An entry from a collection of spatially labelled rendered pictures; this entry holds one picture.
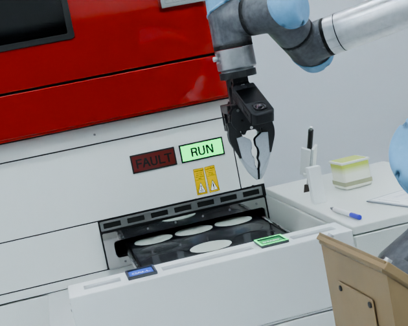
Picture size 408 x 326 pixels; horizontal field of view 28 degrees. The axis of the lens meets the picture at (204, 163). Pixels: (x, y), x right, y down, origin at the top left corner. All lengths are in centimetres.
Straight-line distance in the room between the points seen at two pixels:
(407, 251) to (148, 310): 51
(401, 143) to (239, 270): 49
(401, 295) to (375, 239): 48
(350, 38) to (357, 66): 231
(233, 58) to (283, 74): 221
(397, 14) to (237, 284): 58
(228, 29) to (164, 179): 69
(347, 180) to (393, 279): 84
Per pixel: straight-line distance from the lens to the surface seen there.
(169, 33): 206
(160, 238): 212
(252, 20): 150
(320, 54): 157
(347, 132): 384
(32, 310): 216
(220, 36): 153
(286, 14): 146
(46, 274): 213
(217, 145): 213
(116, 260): 212
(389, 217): 162
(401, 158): 117
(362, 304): 123
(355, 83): 385
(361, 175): 196
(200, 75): 207
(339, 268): 129
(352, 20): 154
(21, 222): 211
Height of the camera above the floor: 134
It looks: 7 degrees down
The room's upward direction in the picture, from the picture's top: 11 degrees counter-clockwise
